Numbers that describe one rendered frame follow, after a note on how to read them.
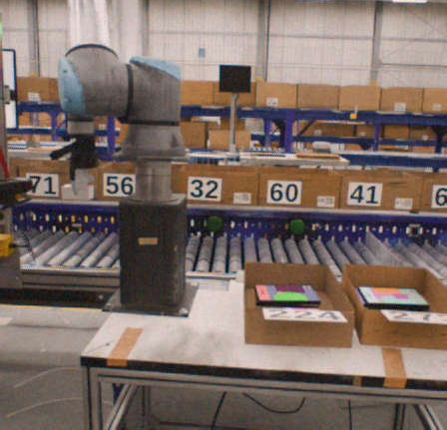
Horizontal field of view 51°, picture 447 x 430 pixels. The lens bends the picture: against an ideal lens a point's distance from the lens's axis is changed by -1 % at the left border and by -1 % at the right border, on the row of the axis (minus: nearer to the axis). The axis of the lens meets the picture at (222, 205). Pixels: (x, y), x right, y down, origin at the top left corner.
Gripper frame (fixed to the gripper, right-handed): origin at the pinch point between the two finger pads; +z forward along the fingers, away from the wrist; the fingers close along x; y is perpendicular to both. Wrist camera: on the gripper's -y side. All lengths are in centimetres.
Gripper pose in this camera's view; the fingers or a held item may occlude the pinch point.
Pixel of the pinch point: (76, 190)
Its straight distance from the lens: 177.4
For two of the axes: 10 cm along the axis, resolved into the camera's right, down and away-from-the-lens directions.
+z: -0.3, 9.8, 2.0
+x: 0.3, -2.0, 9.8
